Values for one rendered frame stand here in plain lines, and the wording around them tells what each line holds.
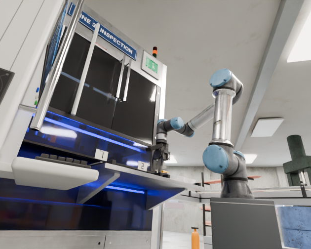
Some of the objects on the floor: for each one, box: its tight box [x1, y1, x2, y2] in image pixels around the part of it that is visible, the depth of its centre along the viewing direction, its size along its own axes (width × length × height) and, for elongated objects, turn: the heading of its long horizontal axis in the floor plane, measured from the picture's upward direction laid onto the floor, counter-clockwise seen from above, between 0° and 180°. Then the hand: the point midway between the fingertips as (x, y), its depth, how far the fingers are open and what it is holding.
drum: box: [277, 207, 311, 249], centre depth 323 cm, size 66×66×100 cm
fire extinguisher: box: [191, 227, 199, 249], centre depth 320 cm, size 24×25×55 cm
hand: (156, 172), depth 116 cm, fingers closed, pressing on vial
